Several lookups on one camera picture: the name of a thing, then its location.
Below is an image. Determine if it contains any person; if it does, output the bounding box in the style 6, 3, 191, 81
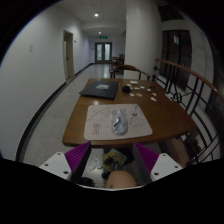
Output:
104, 170, 138, 190

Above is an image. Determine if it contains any glass double door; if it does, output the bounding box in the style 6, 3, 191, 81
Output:
94, 41, 113, 64

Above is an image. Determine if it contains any wooden chair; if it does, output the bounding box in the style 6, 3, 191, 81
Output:
110, 56, 125, 67

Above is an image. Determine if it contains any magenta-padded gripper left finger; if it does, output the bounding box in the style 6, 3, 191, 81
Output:
38, 141, 93, 185

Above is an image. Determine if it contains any dark framed window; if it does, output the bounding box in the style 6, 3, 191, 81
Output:
161, 29, 193, 90

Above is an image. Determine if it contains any black railing with wooden handrail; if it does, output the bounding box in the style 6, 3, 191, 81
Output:
153, 58, 224, 168

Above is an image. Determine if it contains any wooden armchair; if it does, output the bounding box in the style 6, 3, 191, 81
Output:
108, 64, 152, 81

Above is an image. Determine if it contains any white marble-print mouse pad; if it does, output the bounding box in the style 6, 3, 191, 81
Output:
83, 103, 154, 142

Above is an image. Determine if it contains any white side door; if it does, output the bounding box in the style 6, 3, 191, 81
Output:
63, 29, 76, 81

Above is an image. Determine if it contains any black flat folder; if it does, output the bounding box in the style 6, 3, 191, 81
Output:
78, 80, 121, 100

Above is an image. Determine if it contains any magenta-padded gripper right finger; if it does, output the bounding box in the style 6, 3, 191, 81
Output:
131, 142, 184, 186

